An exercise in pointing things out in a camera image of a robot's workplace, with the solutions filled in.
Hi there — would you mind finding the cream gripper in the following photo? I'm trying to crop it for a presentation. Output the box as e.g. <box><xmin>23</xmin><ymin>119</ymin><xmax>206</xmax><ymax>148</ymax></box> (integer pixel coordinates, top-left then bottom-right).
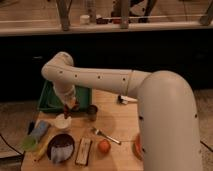
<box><xmin>61</xmin><ymin>91</ymin><xmax>76</xmax><ymax>108</ymax></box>

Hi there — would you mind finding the dark grape bunch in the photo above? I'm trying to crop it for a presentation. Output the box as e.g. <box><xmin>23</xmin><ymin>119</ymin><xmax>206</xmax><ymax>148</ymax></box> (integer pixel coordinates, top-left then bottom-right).
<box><xmin>63</xmin><ymin>103</ymin><xmax>79</xmax><ymax>119</ymax></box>

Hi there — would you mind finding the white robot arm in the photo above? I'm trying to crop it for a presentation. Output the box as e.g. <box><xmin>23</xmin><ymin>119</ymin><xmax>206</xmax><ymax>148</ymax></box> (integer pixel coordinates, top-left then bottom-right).
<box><xmin>41</xmin><ymin>52</ymin><xmax>203</xmax><ymax>171</ymax></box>

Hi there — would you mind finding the small metal cup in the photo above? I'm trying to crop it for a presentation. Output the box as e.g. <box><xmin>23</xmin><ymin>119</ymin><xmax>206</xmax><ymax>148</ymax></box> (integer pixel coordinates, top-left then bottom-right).
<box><xmin>87</xmin><ymin>105</ymin><xmax>98</xmax><ymax>121</ymax></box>

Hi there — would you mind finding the green plastic cup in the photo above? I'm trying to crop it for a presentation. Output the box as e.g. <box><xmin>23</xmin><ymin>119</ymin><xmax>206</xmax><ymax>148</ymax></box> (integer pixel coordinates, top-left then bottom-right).
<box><xmin>21</xmin><ymin>136</ymin><xmax>37</xmax><ymax>152</ymax></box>

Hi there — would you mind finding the green plastic tray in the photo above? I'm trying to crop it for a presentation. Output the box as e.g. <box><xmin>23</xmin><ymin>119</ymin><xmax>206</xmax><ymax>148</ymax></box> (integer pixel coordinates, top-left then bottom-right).
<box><xmin>38</xmin><ymin>81</ymin><xmax>92</xmax><ymax>113</ymax></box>

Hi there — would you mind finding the blue sponge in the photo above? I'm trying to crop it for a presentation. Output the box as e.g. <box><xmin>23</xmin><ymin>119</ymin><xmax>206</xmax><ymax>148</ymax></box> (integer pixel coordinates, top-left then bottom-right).
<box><xmin>31</xmin><ymin>120</ymin><xmax>50</xmax><ymax>141</ymax></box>

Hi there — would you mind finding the dark brown plate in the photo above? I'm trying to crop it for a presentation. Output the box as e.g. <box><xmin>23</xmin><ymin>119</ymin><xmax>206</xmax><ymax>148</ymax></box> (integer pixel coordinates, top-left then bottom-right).
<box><xmin>47</xmin><ymin>133</ymin><xmax>75</xmax><ymax>162</ymax></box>

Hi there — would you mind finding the silver fork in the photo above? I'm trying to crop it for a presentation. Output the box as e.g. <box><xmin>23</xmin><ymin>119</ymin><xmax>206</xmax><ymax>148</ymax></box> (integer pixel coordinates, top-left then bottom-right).
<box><xmin>91</xmin><ymin>127</ymin><xmax>122</xmax><ymax>145</ymax></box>

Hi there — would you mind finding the yellow banana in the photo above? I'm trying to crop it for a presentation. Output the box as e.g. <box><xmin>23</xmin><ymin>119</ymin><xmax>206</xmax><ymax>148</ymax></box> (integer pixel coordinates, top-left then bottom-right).
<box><xmin>33</xmin><ymin>135</ymin><xmax>54</xmax><ymax>162</ymax></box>

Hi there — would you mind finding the wooden block box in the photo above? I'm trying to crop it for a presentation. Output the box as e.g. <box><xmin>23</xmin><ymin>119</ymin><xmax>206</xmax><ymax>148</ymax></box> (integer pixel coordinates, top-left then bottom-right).
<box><xmin>75</xmin><ymin>138</ymin><xmax>92</xmax><ymax>166</ymax></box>

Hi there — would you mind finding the grey cloth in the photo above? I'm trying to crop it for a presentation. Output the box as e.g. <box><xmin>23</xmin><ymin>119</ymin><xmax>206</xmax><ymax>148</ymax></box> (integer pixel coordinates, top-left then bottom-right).
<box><xmin>51</xmin><ymin>145</ymin><xmax>73</xmax><ymax>164</ymax></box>

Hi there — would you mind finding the orange fruit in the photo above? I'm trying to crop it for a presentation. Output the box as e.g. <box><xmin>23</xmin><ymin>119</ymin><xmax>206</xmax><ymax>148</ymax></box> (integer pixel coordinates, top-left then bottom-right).
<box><xmin>97</xmin><ymin>139</ymin><xmax>111</xmax><ymax>154</ymax></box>

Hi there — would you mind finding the white jar on shelf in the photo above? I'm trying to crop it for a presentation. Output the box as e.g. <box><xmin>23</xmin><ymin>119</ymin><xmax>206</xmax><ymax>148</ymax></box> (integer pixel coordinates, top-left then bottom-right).
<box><xmin>80</xmin><ymin>15</ymin><xmax>90</xmax><ymax>25</ymax></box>

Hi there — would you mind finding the orange clay bowl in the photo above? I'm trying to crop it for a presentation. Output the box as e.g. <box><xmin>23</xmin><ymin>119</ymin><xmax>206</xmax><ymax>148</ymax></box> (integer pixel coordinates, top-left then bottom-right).
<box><xmin>133</xmin><ymin>134</ymin><xmax>143</xmax><ymax>161</ymax></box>

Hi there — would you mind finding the black cable left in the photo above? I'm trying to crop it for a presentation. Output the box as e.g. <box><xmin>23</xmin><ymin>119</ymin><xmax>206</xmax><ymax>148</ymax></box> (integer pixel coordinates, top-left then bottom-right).
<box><xmin>0</xmin><ymin>133</ymin><xmax>24</xmax><ymax>157</ymax></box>

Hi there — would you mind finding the black cable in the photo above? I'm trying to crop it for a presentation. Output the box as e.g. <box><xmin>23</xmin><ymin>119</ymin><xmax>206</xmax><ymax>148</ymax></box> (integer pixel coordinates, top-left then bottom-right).
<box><xmin>199</xmin><ymin>139</ymin><xmax>213</xmax><ymax>154</ymax></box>
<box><xmin>0</xmin><ymin>133</ymin><xmax>24</xmax><ymax>157</ymax></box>

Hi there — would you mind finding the black cable right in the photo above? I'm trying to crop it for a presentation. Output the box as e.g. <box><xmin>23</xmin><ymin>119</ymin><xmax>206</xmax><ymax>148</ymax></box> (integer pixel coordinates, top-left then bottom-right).
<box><xmin>199</xmin><ymin>139</ymin><xmax>213</xmax><ymax>154</ymax></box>

